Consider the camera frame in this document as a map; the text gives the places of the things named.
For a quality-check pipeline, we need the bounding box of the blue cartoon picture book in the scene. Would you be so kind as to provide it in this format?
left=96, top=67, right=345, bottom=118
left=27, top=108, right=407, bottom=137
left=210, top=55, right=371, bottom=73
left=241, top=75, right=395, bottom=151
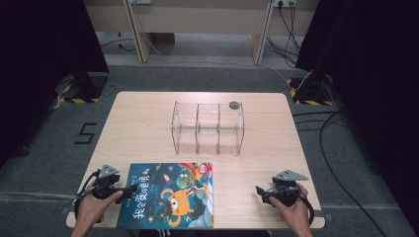
left=116, top=161, right=215, bottom=230

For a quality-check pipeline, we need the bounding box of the black hanging cables bundle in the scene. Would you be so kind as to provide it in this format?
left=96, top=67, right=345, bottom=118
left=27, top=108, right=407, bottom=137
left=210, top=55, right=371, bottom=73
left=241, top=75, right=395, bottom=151
left=265, top=2, right=303, bottom=67

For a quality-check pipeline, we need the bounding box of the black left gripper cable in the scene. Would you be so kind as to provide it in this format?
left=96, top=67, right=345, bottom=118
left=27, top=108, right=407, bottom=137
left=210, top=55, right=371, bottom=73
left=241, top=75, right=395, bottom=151
left=72, top=169, right=101, bottom=225

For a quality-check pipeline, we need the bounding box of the short black floor cable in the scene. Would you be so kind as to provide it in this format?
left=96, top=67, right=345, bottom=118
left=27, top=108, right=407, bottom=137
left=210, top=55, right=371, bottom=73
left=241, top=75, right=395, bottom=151
left=98, top=32, right=136, bottom=53

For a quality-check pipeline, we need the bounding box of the long black floor cable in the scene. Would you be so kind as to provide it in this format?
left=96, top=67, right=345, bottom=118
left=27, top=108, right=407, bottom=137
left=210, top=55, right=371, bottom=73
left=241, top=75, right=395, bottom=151
left=292, top=110, right=391, bottom=237

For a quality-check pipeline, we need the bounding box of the black curtain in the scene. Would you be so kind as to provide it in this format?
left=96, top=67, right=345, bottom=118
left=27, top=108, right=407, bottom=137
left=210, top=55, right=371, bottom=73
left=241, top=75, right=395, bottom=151
left=295, top=0, right=419, bottom=228
left=0, top=0, right=111, bottom=167

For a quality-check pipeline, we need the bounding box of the white wall power socket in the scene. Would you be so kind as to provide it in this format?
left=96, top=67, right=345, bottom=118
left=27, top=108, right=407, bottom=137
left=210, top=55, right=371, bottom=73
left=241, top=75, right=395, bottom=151
left=273, top=0, right=298, bottom=9

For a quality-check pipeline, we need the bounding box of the person's right hand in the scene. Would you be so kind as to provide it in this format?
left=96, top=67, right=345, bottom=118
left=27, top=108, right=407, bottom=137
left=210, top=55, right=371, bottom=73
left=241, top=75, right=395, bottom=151
left=268, top=183, right=314, bottom=232

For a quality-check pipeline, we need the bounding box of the person's dark clothing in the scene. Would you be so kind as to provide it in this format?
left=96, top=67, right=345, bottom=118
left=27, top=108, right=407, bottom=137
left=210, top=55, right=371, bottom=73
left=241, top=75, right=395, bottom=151
left=137, top=228, right=273, bottom=237

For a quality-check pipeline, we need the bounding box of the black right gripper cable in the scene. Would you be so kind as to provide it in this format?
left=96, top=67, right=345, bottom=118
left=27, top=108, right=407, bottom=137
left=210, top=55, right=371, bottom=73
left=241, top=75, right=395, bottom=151
left=296, top=191, right=316, bottom=227

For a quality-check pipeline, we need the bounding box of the white floor cable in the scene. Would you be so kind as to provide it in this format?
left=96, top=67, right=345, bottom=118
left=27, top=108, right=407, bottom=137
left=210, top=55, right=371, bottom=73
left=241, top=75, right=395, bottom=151
left=139, top=31, right=312, bottom=93

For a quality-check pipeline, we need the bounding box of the stand base with striped tape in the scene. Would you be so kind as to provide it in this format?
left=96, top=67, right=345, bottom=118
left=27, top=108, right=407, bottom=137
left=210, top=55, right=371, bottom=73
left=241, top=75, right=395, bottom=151
left=52, top=71, right=111, bottom=105
left=286, top=76, right=334, bottom=107

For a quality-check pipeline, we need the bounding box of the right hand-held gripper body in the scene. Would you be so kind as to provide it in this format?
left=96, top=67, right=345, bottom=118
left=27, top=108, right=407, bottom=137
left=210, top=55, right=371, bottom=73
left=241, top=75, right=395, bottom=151
left=270, top=169, right=310, bottom=207

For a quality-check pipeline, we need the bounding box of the person's left hand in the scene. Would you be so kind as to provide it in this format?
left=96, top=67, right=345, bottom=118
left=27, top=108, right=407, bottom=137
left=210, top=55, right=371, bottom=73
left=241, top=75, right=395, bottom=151
left=75, top=189, right=125, bottom=230

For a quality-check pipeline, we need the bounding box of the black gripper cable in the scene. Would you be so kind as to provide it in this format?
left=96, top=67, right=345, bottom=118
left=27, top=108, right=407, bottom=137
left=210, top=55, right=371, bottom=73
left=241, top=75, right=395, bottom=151
left=296, top=191, right=316, bottom=227
left=72, top=169, right=101, bottom=225

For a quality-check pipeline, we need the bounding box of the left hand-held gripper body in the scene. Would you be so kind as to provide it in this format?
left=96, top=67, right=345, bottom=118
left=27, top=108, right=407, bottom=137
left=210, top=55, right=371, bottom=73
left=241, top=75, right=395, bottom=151
left=86, top=163, right=132, bottom=200

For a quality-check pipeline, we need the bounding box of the clear acrylic compartment organizer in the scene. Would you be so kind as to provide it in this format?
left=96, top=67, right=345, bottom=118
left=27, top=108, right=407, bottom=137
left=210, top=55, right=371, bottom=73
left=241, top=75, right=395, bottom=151
left=170, top=100, right=246, bottom=157

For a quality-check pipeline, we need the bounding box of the beige wooden desk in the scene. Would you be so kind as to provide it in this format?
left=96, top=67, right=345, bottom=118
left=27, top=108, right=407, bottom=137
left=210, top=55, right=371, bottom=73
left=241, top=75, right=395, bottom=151
left=82, top=0, right=320, bottom=65

